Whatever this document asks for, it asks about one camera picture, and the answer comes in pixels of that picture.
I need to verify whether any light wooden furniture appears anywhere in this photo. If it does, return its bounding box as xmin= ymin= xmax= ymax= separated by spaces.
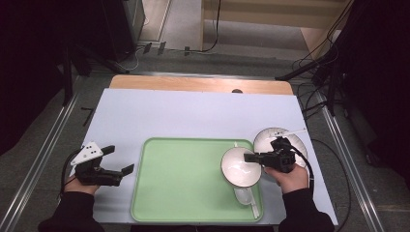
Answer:
xmin=201 ymin=0 xmax=356 ymax=61

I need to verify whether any white plate with dark rim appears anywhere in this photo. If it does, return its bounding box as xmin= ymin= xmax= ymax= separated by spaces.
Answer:
xmin=252 ymin=127 xmax=308 ymax=169

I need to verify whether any black tripod stand with cables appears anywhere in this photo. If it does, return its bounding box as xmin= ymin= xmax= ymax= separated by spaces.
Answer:
xmin=275 ymin=44 xmax=347 ymax=118

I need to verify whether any metal floor rail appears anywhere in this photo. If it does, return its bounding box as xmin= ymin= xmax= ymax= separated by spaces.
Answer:
xmin=0 ymin=93 xmax=80 ymax=232
xmin=317 ymin=93 xmax=386 ymax=232

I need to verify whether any black hanging cable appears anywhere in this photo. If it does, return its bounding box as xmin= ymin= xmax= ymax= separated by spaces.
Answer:
xmin=201 ymin=0 xmax=223 ymax=54

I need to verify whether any dark cabinet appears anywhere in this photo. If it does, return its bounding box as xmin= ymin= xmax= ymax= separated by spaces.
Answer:
xmin=101 ymin=0 xmax=146 ymax=63

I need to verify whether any green plastic tray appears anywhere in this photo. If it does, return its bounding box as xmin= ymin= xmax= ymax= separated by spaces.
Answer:
xmin=130 ymin=137 xmax=265 ymax=224

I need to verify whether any wooden table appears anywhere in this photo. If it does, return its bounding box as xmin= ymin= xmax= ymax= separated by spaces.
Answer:
xmin=108 ymin=74 xmax=294 ymax=96

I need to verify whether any black stand with legs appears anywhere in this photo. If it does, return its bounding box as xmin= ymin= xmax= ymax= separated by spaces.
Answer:
xmin=61 ymin=44 xmax=131 ymax=107

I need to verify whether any person's left hand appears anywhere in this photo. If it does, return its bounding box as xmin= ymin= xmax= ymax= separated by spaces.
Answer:
xmin=64 ymin=177 xmax=101 ymax=196

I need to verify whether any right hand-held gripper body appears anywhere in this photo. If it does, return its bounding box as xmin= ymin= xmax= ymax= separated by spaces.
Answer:
xmin=260 ymin=129 xmax=308 ymax=174

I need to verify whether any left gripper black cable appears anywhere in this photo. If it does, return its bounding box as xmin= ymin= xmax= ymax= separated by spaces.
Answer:
xmin=60 ymin=148 xmax=81 ymax=198

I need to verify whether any person's right hand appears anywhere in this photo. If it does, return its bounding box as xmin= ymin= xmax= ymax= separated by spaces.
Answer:
xmin=264 ymin=163 xmax=308 ymax=195

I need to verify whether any long black floor cable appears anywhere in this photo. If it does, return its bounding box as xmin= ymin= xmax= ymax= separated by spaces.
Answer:
xmin=309 ymin=138 xmax=352 ymax=230

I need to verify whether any white bowl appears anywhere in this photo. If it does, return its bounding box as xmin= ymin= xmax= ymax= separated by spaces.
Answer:
xmin=220 ymin=146 xmax=263 ymax=189

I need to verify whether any white ceramic spoon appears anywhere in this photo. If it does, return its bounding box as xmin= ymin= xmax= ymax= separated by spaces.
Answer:
xmin=233 ymin=187 xmax=256 ymax=207

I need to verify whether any pale table mat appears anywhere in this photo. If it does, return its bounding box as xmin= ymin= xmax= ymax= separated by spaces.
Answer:
xmin=81 ymin=88 xmax=338 ymax=225

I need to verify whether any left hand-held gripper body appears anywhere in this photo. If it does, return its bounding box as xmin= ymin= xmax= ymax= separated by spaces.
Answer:
xmin=71 ymin=140 xmax=125 ymax=188

